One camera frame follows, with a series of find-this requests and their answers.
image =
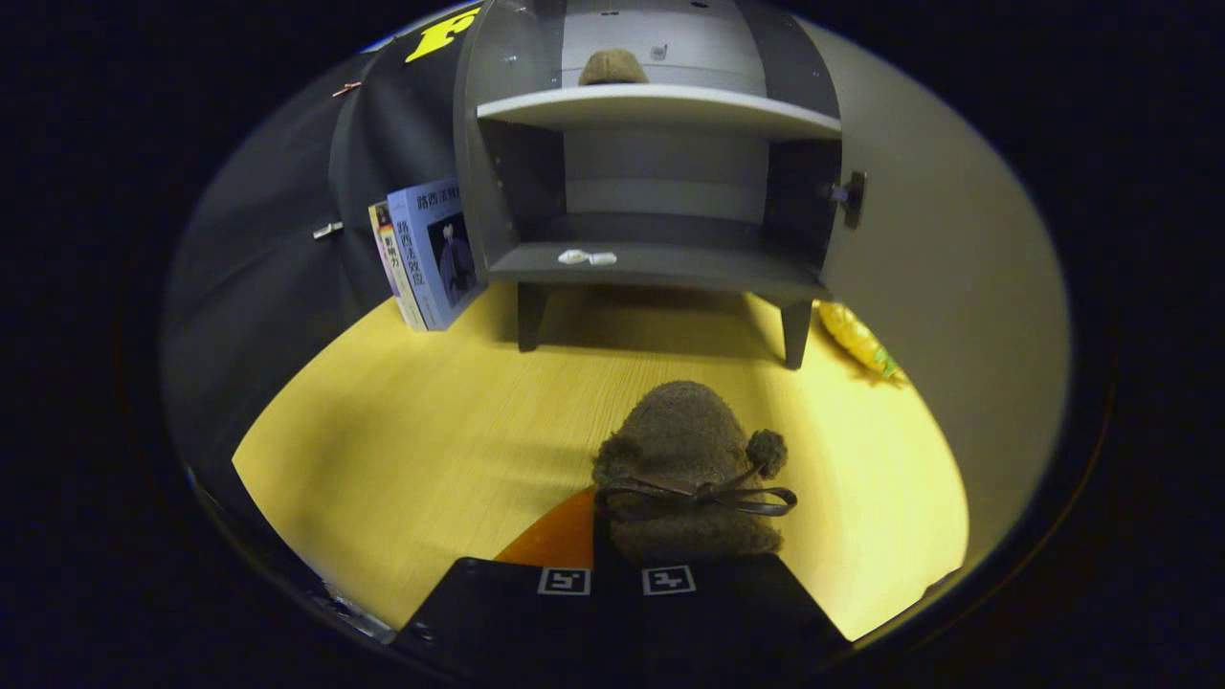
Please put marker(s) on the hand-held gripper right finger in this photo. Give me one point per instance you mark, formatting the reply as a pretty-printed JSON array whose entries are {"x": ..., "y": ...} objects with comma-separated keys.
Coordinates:
[{"x": 727, "y": 612}]

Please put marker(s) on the white striped book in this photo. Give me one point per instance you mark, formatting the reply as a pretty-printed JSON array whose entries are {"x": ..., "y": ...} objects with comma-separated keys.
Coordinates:
[{"x": 388, "y": 254}]

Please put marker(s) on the blue book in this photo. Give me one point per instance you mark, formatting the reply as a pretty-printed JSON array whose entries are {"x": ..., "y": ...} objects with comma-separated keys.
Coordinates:
[{"x": 431, "y": 258}]

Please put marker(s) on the brown fuzzy shoe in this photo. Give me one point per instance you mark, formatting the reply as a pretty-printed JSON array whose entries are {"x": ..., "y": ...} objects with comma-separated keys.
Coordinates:
[
  {"x": 612, "y": 69},
  {"x": 684, "y": 431}
]

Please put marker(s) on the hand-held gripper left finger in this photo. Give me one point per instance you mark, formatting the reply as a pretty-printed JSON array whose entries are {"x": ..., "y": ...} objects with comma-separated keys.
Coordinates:
[{"x": 498, "y": 612}]

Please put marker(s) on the silver cloth clip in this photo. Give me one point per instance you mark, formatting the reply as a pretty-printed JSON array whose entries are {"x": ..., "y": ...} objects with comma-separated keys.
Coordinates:
[{"x": 327, "y": 230}]

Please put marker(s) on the black backdrop cloth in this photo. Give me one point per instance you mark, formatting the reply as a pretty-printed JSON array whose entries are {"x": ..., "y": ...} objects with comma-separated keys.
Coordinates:
[{"x": 258, "y": 287}]

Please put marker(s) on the beige shoe cabinet door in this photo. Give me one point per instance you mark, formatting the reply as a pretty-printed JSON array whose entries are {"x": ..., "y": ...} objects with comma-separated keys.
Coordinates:
[{"x": 957, "y": 287}]

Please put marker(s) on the pink cloth clip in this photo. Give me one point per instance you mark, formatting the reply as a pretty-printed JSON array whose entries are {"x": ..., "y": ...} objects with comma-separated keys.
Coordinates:
[{"x": 346, "y": 89}]

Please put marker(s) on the metal door hinge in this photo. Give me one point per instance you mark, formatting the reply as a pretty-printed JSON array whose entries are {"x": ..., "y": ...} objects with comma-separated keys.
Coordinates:
[{"x": 852, "y": 199}]

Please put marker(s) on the small white packet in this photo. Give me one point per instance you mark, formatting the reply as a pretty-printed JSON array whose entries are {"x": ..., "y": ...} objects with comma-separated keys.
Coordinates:
[
  {"x": 603, "y": 258},
  {"x": 572, "y": 256}
]

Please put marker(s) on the yellow plush toy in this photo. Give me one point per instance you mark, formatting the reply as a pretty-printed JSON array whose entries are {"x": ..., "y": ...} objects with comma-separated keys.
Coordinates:
[{"x": 852, "y": 335}]

